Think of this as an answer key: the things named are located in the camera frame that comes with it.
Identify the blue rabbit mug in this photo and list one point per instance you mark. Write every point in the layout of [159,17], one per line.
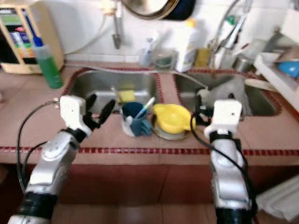
[140,125]

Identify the white toothbrush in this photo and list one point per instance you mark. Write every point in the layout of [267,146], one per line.
[145,108]

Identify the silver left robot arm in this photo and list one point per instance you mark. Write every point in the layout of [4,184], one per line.
[49,163]

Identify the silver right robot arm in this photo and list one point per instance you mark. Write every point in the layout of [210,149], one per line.
[226,172]

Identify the clear plastic bag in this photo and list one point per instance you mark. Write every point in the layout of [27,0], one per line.
[226,88]

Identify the steel sink basin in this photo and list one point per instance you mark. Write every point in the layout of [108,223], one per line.
[98,84]
[257,100]

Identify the yellow dish sponge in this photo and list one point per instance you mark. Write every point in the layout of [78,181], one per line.
[127,96]

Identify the cream plastic ladle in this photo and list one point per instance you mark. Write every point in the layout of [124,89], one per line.
[259,85]

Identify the steel cup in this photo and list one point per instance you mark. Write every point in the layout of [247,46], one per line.
[244,64]

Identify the yellow scouring pad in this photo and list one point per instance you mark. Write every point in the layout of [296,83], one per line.
[202,57]

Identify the green dish soap bottle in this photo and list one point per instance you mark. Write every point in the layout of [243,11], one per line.
[50,67]

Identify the white detergent bottle yellow cap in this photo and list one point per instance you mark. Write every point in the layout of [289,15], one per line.
[187,46]

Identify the blue plastic bowl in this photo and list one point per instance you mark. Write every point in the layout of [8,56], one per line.
[288,69]

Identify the clear toothbrush cup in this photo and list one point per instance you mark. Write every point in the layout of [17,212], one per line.
[147,55]

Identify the brown under-counter cabinet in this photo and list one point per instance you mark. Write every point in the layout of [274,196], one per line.
[145,184]

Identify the beige water ionizer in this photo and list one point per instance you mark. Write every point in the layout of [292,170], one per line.
[14,28]

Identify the hanging steel wok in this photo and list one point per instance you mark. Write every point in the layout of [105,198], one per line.
[149,8]

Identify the white sack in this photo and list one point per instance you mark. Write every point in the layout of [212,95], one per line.
[280,198]

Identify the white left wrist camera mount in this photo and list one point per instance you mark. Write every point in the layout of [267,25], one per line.
[72,112]

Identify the wall tap with white fitting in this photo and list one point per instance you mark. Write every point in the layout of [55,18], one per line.
[117,28]

